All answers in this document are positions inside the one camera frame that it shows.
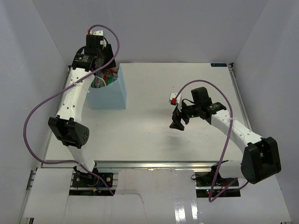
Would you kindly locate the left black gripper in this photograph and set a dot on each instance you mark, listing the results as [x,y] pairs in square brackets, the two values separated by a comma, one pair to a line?
[108,50]

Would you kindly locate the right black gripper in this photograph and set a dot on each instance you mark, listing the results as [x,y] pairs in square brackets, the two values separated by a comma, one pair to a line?
[176,123]

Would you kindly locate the teal candy bag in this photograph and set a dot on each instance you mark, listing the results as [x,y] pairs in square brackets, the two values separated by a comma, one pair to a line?
[104,78]

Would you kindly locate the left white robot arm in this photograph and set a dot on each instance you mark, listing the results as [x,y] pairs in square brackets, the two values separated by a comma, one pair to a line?
[66,125]

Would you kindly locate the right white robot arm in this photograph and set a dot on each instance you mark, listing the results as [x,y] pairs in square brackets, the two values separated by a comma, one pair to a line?
[260,156]

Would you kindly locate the light blue paper bag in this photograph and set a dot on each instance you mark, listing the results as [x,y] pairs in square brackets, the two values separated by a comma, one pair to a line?
[111,96]

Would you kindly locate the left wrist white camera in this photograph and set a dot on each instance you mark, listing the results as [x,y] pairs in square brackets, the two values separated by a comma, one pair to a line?
[96,39]

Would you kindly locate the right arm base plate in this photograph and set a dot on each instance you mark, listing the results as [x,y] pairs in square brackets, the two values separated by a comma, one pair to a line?
[203,181]

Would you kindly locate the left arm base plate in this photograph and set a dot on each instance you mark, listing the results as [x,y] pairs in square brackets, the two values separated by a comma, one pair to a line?
[87,187]

